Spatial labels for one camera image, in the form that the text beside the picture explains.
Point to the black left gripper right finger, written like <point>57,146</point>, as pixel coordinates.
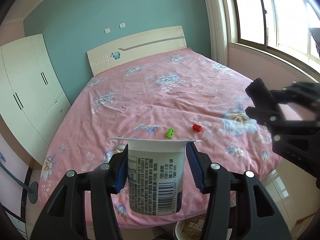
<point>239,206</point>

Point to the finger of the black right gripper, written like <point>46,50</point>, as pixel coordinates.
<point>261,96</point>
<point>263,116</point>

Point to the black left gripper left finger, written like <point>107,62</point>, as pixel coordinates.
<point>63,216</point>

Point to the clear plastic cup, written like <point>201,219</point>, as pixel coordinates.
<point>213,91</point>

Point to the red toy block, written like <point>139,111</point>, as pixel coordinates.
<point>197,127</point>

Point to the white yogurt cup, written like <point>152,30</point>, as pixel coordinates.
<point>154,181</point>

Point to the green toy block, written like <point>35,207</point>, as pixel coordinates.
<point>170,133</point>

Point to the white trash bin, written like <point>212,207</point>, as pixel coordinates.
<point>189,229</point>

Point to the blue coat stand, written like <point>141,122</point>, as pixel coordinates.
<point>32,189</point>

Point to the pink floral bed sheet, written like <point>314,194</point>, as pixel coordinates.
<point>144,98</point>

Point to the white curtain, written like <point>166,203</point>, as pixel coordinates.
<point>218,26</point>

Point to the white wardrobe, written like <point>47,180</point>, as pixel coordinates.
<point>33,103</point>

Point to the cream wooden headboard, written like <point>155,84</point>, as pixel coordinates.
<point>136,46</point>

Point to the window with frame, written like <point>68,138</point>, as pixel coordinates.
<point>279,26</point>

